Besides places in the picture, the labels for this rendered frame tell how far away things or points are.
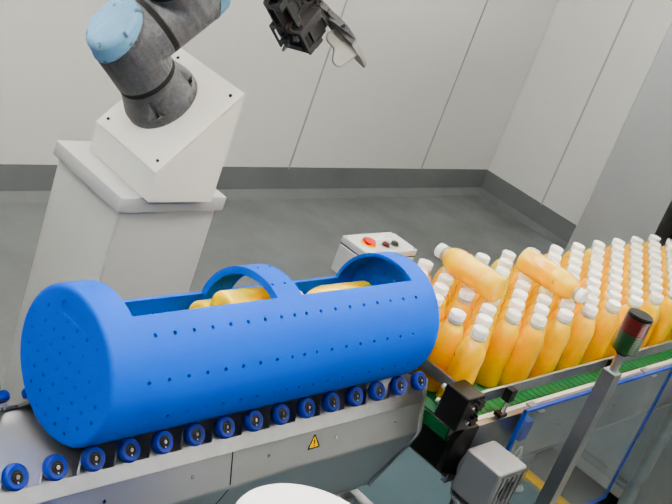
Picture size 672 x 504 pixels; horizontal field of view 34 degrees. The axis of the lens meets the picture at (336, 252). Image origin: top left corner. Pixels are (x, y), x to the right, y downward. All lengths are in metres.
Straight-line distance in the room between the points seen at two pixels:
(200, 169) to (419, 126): 4.17
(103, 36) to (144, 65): 0.11
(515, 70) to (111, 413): 5.66
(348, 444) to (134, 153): 0.86
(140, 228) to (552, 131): 4.82
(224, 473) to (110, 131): 0.98
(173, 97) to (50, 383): 0.93
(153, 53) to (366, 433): 0.99
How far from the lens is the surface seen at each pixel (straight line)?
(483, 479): 2.58
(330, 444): 2.37
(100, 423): 1.85
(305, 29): 1.84
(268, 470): 2.26
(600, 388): 2.70
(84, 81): 5.08
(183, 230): 2.77
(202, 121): 2.62
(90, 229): 2.73
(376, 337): 2.24
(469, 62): 6.82
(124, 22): 2.54
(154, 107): 2.65
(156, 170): 2.58
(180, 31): 2.58
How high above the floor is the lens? 2.11
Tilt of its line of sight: 22 degrees down
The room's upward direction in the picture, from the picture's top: 21 degrees clockwise
